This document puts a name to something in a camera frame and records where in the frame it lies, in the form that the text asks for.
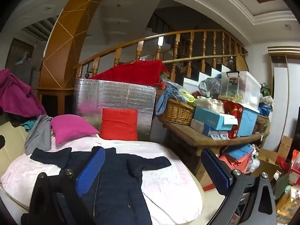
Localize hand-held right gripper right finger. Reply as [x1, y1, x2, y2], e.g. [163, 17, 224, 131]
[201, 148, 278, 225]

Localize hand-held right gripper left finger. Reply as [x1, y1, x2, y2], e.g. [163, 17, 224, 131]
[28, 146, 106, 225]

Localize navy blue coat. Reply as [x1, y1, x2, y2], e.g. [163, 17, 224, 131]
[21, 146, 171, 225]

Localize black clothes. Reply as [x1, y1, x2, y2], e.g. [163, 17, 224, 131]
[5, 111, 37, 126]

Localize red paper bags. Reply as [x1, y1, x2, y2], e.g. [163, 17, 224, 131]
[219, 144, 254, 172]

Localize wooden bench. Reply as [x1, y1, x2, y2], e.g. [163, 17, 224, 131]
[157, 116, 270, 169]

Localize magenta pillow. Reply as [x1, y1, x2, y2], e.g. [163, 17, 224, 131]
[50, 114, 100, 144]

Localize white and blue box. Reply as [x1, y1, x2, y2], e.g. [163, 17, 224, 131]
[190, 118, 211, 134]

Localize pale pink fleece blanket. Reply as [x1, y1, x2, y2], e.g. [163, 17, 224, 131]
[1, 133, 203, 224]

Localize light blue cardboard box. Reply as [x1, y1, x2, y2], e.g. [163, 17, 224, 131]
[193, 106, 238, 131]

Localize red pillow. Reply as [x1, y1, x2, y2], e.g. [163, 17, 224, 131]
[100, 108, 138, 141]

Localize brown cardboard box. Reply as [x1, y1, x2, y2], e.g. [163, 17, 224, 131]
[256, 136, 293, 174]

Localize blue plastic bin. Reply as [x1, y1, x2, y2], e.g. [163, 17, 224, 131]
[237, 105, 260, 137]

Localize grey garment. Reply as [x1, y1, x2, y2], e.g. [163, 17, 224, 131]
[24, 115, 53, 155]

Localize red gift box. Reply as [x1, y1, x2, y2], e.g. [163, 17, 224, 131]
[223, 100, 244, 139]

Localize small wicker basket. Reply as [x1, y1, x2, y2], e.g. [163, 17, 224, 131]
[255, 114, 269, 132]

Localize white plastic bag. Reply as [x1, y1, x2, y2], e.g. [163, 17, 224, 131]
[194, 96, 225, 113]

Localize large wicker basket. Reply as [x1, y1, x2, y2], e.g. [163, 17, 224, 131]
[156, 98, 195, 126]

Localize colourful gift bags pile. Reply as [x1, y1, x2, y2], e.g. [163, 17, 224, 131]
[274, 150, 300, 225]

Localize teal cloth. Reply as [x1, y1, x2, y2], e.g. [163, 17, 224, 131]
[21, 119, 37, 132]

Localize cream leather sofa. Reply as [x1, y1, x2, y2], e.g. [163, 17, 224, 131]
[0, 119, 225, 225]

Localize silver foil insulation board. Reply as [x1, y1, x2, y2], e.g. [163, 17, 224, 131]
[73, 77, 157, 142]

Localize grey plastic bag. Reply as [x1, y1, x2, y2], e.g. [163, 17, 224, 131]
[199, 78, 222, 98]

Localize blue cloth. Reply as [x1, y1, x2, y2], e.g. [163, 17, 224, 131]
[157, 85, 188, 115]

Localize clear plastic storage box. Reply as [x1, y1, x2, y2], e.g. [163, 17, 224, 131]
[220, 71, 261, 105]

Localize potted plant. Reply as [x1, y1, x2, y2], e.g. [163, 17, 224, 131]
[260, 82, 270, 97]

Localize staircase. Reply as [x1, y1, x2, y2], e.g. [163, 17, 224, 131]
[183, 61, 235, 87]

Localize magenta fleece robe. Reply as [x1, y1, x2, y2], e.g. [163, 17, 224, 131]
[0, 68, 47, 118]

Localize red fuzzy cloth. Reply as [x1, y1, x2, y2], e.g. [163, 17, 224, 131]
[88, 60, 168, 87]

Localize white framed panel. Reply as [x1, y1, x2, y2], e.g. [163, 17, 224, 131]
[268, 46, 300, 150]

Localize wooden column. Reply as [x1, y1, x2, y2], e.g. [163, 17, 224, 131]
[37, 0, 109, 118]

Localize framed picture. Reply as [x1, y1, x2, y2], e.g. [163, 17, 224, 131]
[5, 38, 34, 71]

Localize wooden stair railing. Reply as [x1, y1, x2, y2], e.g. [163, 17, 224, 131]
[75, 29, 249, 82]

